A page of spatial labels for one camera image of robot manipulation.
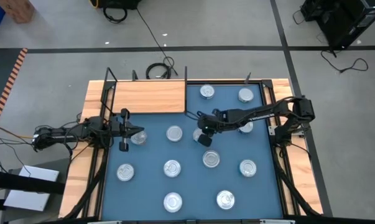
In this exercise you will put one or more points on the brown cardboard box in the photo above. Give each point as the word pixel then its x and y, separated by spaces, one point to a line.
pixel 17 9

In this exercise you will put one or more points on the teal label seafood can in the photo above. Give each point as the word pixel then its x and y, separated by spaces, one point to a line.
pixel 247 168
pixel 172 168
pixel 196 135
pixel 139 139

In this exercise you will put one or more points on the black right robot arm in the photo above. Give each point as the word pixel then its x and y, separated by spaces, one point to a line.
pixel 262 114

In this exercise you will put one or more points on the black floor mat striped edge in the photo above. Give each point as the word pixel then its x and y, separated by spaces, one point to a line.
pixel 0 71

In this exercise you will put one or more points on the black equipment rack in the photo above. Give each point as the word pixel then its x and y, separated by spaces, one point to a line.
pixel 349 21

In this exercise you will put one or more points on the thick black bar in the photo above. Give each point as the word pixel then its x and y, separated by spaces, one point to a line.
pixel 25 183

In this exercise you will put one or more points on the white flat box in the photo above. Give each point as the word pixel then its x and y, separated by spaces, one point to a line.
pixel 28 199

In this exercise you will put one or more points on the green white label seafood can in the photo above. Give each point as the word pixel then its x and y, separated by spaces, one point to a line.
pixel 246 95
pixel 173 202
pixel 225 199
pixel 125 172

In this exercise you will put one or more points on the black metal table frame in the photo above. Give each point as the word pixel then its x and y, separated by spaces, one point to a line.
pixel 224 221

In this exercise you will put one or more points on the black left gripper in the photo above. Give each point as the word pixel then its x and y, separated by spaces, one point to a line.
pixel 124 129

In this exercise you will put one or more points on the white metal bracket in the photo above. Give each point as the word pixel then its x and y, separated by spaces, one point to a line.
pixel 271 130

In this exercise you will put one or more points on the black case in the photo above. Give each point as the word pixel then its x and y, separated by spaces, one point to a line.
pixel 118 3

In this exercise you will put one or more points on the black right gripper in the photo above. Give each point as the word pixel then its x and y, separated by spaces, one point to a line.
pixel 213 121

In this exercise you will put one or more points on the dark blue label seafood can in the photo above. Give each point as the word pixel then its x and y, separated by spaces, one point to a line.
pixel 174 133
pixel 247 130
pixel 207 91
pixel 211 159

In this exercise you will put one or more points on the wooden shelf board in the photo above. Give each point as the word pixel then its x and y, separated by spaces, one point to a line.
pixel 148 96

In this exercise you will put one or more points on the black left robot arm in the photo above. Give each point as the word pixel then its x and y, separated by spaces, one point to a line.
pixel 66 137

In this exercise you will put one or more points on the white metal plate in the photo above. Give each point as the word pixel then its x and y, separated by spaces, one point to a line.
pixel 104 222
pixel 277 221

